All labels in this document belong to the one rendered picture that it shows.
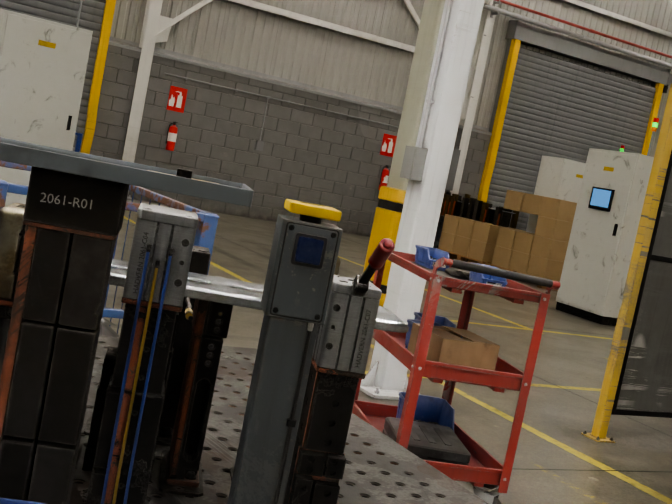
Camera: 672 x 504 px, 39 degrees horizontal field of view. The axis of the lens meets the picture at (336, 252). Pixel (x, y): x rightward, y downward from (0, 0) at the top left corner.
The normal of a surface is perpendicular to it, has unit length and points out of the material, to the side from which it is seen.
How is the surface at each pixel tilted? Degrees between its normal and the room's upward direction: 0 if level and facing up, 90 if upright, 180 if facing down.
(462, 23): 90
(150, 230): 90
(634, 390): 88
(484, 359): 90
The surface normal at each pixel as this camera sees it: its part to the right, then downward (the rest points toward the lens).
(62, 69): 0.48, 0.18
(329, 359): 0.16, 0.12
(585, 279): -0.86, -0.12
